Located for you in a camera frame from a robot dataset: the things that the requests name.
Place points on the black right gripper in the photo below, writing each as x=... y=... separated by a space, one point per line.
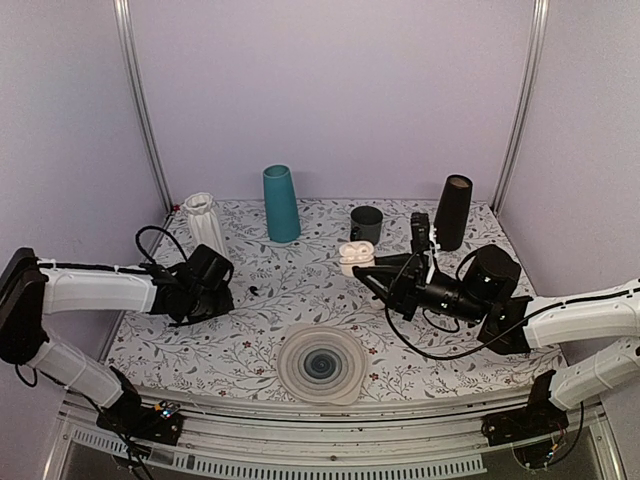
x=408 y=287

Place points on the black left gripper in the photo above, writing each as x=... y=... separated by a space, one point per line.
x=226 y=304

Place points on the white earbud charging case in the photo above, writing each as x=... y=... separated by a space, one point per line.
x=356 y=254

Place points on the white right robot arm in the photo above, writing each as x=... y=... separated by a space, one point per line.
x=610 y=313

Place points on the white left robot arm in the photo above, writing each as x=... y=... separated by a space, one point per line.
x=33 y=288

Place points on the dark grey mug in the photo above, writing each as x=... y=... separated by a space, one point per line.
x=366 y=224

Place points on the white ribbed vase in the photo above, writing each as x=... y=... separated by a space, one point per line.
x=204 y=224

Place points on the black tall cylinder vase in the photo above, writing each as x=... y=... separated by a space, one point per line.
x=452 y=212

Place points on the teal tall vase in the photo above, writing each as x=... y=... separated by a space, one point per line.
x=283 y=224

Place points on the swirl patterned ceramic plate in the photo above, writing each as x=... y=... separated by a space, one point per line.
x=321 y=365

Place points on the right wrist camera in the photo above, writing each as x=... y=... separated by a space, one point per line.
x=424 y=237

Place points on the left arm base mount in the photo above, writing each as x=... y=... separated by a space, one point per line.
x=161 y=423

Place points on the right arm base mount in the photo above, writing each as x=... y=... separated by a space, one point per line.
x=538 y=417

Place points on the left aluminium frame post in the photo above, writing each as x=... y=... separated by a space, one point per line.
x=124 y=27

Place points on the aluminium frame post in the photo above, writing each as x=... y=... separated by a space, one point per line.
x=124 y=27
x=532 y=63

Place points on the right aluminium frame post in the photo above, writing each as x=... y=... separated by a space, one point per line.
x=532 y=63

